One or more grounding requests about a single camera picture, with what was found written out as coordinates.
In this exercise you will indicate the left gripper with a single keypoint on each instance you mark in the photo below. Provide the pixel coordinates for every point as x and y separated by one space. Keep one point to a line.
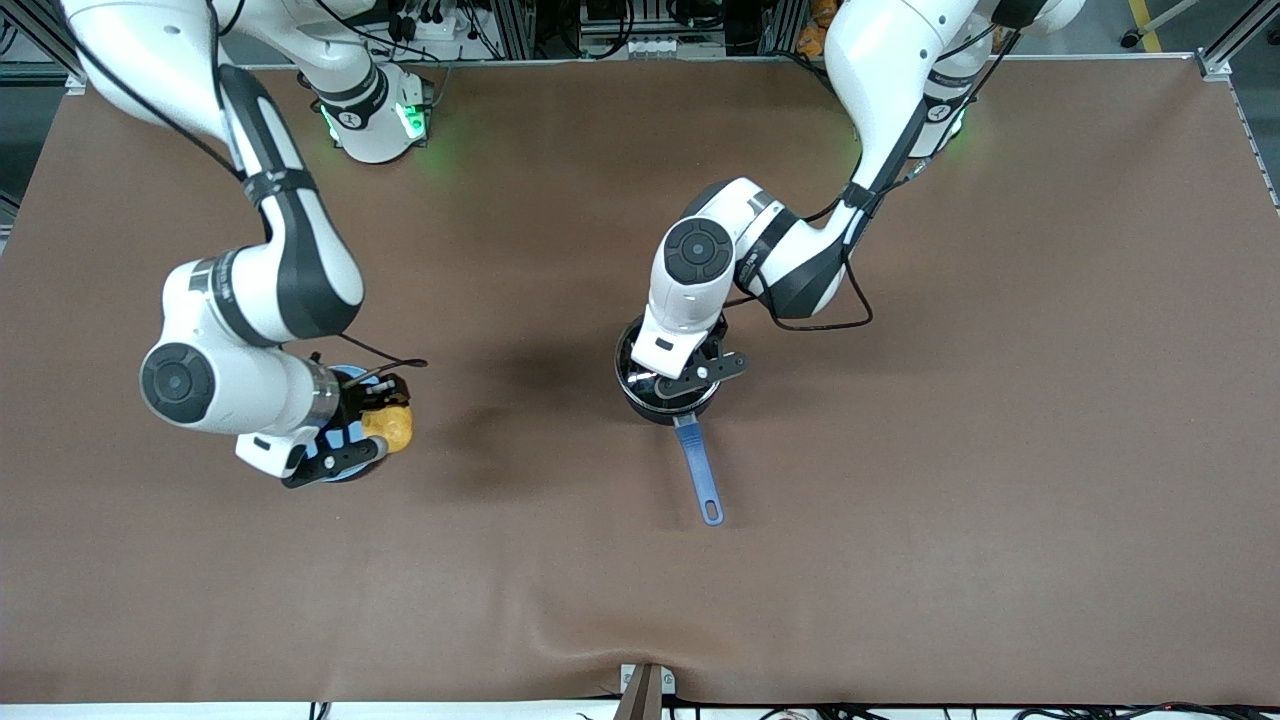
710 348

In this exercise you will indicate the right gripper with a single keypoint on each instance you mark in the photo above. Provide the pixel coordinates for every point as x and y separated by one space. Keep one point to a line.
352 401

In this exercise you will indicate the yellow potato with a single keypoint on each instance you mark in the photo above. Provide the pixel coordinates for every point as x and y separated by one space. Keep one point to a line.
392 430

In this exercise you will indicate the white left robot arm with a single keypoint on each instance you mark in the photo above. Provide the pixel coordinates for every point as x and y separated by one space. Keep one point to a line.
900 60

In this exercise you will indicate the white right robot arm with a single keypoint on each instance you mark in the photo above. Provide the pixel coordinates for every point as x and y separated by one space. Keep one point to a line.
230 390

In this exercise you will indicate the blue round plate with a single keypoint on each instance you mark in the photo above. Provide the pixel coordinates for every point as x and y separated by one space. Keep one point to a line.
345 438

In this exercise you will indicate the brown table mat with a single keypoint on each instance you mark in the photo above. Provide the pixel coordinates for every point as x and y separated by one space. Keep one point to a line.
900 480

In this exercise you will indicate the white terminal block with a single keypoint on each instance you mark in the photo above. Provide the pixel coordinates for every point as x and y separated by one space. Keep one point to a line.
630 46

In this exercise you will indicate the bag of orange snacks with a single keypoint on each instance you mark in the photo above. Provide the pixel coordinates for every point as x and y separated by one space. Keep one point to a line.
812 30

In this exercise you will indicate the white power strip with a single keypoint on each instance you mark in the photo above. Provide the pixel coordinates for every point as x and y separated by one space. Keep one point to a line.
430 20

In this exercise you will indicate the metal bracket with brown post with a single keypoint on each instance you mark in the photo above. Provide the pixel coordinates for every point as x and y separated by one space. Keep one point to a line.
645 695

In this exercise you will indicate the aluminium frame profile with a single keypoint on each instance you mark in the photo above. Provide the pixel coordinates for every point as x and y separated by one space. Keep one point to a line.
512 28
1230 45
40 40

